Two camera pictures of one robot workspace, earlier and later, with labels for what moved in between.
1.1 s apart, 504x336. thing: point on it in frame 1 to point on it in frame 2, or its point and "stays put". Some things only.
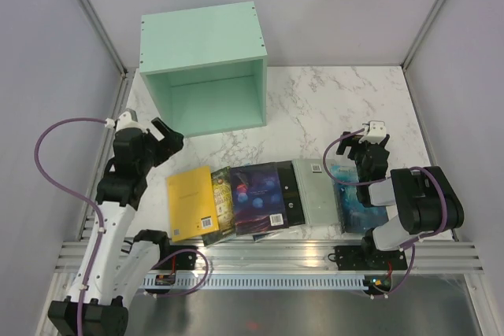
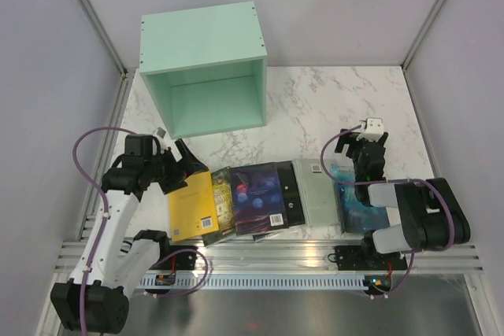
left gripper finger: (159, 129) to (189, 161)
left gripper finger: (173, 141) to (168, 186)
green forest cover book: (225, 208) stays put
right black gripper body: (356, 153) stays put
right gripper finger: (343, 143) stays put
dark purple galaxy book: (257, 198) stays put
